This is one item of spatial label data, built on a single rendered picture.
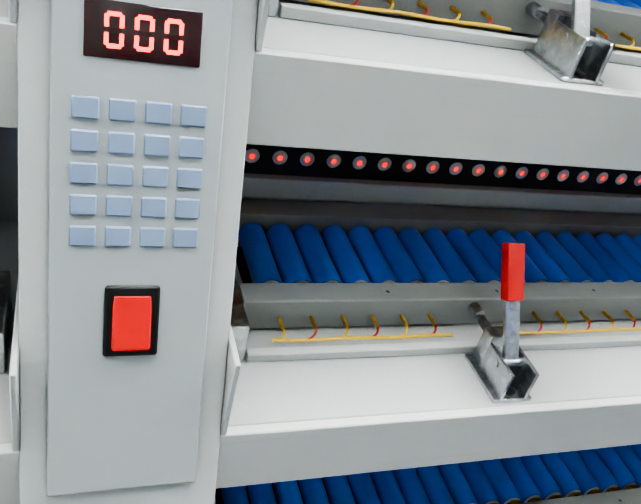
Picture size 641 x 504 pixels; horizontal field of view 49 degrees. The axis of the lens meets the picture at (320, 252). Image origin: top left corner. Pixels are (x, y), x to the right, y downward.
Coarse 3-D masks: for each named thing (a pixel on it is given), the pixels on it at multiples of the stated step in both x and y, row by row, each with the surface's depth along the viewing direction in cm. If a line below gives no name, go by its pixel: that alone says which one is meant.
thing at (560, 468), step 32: (608, 448) 64; (640, 448) 65; (320, 480) 54; (352, 480) 55; (384, 480) 55; (416, 480) 56; (448, 480) 57; (480, 480) 57; (512, 480) 59; (544, 480) 59; (576, 480) 61; (608, 480) 61; (640, 480) 62
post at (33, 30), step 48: (48, 0) 27; (240, 0) 29; (48, 48) 27; (240, 48) 30; (48, 96) 28; (240, 96) 30; (48, 144) 28; (240, 144) 31; (48, 192) 29; (240, 192) 32; (48, 240) 30; (48, 288) 30
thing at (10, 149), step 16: (0, 128) 46; (16, 128) 46; (0, 144) 46; (16, 144) 46; (0, 160) 46; (16, 160) 47; (0, 176) 47; (16, 176) 47; (0, 192) 47; (16, 192) 47; (0, 208) 47; (16, 208) 48; (496, 208) 61; (512, 208) 61
